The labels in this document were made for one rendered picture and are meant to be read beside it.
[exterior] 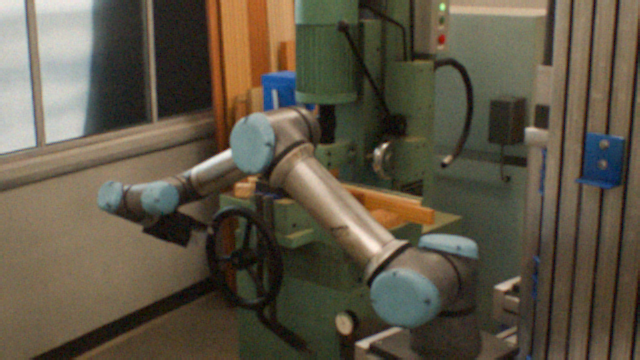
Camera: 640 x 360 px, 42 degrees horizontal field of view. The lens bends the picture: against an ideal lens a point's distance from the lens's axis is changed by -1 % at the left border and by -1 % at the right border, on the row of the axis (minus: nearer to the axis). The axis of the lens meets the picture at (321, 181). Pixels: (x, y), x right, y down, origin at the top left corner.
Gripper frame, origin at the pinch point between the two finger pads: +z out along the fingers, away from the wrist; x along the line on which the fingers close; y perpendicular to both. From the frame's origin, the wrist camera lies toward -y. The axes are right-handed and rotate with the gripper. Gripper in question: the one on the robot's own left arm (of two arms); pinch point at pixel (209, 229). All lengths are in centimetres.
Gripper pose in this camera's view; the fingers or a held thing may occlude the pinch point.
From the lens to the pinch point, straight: 224.6
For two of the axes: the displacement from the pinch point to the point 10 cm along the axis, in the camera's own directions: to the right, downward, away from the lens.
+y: -3.2, 9.3, -1.6
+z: 5.8, 3.3, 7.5
